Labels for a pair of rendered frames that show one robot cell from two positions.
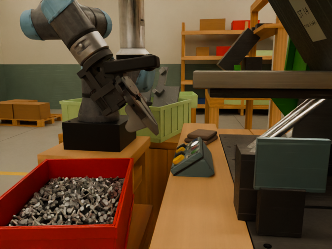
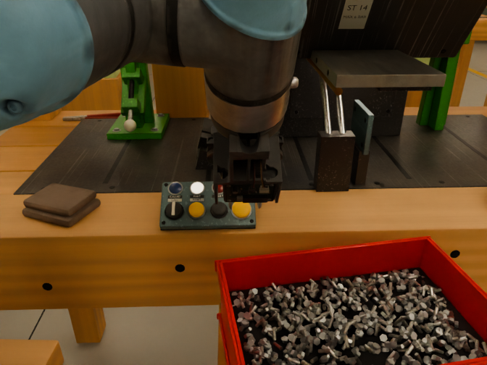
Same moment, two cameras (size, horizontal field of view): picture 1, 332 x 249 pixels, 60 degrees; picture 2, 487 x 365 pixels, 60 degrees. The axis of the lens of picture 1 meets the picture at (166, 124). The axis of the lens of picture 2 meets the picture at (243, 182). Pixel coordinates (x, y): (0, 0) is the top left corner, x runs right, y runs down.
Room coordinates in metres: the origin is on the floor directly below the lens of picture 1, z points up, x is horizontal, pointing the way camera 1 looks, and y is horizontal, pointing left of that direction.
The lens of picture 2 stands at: (0.70, 0.53, 1.27)
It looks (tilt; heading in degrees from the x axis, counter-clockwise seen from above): 27 degrees down; 262
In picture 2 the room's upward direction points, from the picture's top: straight up
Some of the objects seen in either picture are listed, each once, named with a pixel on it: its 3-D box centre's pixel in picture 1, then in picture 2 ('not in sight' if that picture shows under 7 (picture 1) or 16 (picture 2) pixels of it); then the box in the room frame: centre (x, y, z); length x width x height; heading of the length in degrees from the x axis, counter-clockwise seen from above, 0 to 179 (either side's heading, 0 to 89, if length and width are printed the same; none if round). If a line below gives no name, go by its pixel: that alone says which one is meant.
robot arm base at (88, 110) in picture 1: (98, 105); not in sight; (1.06, 0.25, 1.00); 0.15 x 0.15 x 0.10
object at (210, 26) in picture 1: (242, 68); not in sight; (7.18, -1.89, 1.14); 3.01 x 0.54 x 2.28; 84
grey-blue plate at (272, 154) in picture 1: (288, 187); (359, 143); (0.38, -0.17, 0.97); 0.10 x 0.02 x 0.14; 84
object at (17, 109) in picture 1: (26, 112); not in sight; (6.04, 2.96, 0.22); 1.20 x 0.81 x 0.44; 79
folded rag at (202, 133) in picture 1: (201, 136); (61, 203); (0.91, -0.12, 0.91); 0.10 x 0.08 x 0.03; 150
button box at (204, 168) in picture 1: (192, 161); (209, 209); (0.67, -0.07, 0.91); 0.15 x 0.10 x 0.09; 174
